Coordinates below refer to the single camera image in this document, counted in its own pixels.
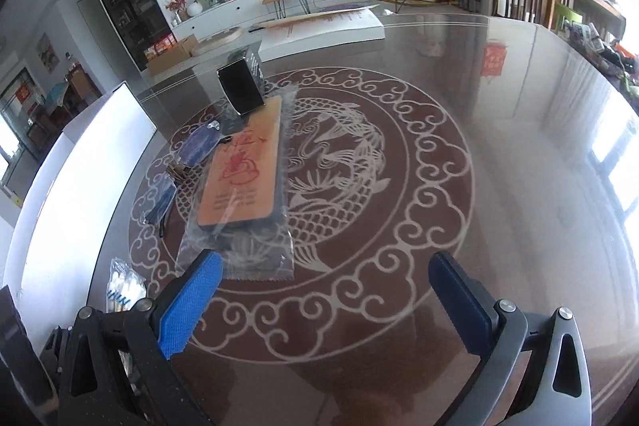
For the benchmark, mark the bagged wood-look phone case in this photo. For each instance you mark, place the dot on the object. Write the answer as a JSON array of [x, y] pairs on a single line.
[[239, 176]]

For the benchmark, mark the cotton swab packet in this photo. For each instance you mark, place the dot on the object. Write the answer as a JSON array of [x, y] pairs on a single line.
[[125, 286]]

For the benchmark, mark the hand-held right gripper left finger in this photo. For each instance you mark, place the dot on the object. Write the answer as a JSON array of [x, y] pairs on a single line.
[[192, 301]]

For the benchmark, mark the dark blue pen packet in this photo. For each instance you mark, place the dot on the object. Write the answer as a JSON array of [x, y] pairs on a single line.
[[162, 201]]

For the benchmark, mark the wooden dining table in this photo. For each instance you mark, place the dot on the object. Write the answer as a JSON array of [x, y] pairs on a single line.
[[70, 96]]

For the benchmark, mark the red window poster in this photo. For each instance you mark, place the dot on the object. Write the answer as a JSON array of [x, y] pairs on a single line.
[[25, 95]]

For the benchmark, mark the brown cardboard box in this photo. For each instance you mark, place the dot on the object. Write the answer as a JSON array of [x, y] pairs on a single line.
[[174, 54]]

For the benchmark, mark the white flat board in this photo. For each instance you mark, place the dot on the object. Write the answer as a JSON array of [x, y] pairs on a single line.
[[324, 26]]

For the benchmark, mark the framed wall picture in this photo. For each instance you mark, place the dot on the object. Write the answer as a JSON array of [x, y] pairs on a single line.
[[46, 51]]

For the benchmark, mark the red flower bouquet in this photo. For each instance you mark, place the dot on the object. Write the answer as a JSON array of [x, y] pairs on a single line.
[[177, 2]]

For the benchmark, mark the black printed box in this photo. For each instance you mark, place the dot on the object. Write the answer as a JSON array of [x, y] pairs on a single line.
[[239, 84]]

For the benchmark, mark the round white vase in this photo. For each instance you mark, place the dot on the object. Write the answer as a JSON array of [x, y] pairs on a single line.
[[194, 8]]

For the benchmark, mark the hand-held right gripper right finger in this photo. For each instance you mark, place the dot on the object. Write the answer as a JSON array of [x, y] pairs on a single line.
[[459, 306]]

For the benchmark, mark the large white cork-bottomed box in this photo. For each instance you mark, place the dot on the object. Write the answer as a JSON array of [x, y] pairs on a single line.
[[75, 166]]

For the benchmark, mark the round beige cushion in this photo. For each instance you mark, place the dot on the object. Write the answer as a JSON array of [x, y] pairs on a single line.
[[217, 40]]

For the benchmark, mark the cluttered wooden side table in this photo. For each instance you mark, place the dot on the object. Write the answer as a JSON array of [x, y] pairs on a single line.
[[599, 21]]

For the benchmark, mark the orange snack boxes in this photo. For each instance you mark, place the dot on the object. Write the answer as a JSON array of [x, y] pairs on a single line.
[[162, 47]]

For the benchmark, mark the purple floor mat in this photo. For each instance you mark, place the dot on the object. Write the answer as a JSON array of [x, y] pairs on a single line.
[[344, 7]]

